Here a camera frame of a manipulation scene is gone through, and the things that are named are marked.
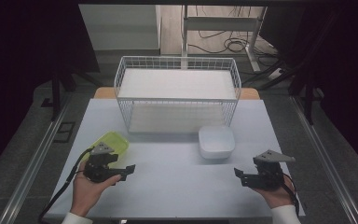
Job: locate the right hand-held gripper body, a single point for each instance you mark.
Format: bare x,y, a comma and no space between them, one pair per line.
268,174

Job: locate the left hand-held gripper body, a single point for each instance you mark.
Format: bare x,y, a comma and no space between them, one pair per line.
97,166

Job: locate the green transparent plastic container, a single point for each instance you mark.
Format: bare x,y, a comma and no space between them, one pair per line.
118,143

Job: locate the white square plastic container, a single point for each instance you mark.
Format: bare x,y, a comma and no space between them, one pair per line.
216,141

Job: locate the person's right hand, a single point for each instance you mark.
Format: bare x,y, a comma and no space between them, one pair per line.
276,196

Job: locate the person's left hand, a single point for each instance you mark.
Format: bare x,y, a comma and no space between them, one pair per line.
87,193

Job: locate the wooden table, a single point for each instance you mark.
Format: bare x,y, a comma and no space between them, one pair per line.
104,93

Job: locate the black stand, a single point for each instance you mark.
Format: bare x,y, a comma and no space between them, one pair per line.
308,93
56,93

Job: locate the white power strip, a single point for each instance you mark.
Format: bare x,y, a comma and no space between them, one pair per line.
276,74

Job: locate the grey cabinet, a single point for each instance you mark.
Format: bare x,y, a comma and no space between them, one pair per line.
121,28

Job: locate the black floor bracket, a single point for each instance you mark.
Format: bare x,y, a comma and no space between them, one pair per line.
64,132

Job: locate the aluminium rail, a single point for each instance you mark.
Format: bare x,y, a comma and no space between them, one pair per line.
34,161
323,155

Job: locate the white metal desk frame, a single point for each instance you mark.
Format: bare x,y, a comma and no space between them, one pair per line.
220,24

